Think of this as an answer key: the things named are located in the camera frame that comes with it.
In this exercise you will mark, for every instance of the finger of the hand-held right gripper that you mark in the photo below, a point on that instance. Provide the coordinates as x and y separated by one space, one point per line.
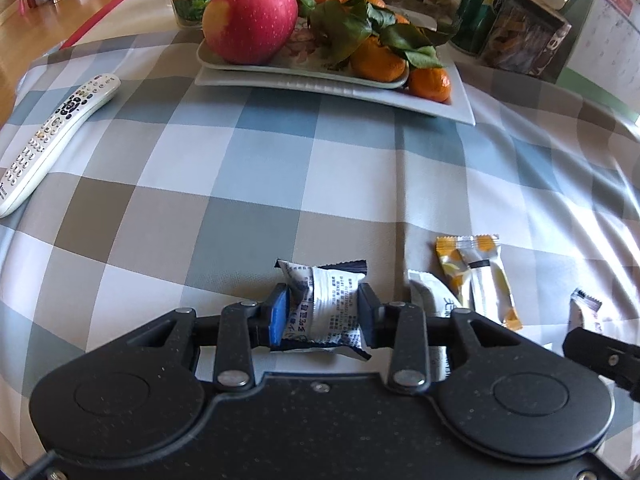
605 360

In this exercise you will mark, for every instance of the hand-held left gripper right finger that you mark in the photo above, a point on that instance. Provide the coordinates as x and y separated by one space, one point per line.
367 320

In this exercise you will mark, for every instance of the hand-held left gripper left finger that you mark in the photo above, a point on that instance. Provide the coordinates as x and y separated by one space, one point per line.
280 315

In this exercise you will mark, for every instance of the white black-edged snack packet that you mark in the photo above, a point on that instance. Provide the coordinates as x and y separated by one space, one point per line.
325 305

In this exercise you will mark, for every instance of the small white dark-ended packet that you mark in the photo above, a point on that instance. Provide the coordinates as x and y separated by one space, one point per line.
585 307

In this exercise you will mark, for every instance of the plain white snack packet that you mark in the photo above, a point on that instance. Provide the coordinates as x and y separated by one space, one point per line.
435 292

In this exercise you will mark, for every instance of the yellow white snack packet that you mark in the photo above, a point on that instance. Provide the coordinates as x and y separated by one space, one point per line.
452 265
492 285

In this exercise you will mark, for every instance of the checked tablecloth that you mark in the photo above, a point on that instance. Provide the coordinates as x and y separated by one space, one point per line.
225 185

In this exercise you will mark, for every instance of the white rectangular fruit tray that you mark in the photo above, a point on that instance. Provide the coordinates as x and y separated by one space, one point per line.
350 97

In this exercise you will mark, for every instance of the white remote control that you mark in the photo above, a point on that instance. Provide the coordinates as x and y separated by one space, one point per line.
55 130

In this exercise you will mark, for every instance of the red apple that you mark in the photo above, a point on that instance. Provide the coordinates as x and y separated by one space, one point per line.
250 22

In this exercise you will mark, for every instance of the green tangerine leaves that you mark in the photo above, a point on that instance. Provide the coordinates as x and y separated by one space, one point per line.
350 25

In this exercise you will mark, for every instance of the desk calendar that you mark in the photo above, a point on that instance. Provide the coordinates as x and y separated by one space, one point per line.
605 45

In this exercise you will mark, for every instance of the dark snack box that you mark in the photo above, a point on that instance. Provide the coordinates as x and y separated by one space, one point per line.
525 37

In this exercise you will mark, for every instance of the green drink can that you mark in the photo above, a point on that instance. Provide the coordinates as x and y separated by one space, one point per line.
482 5

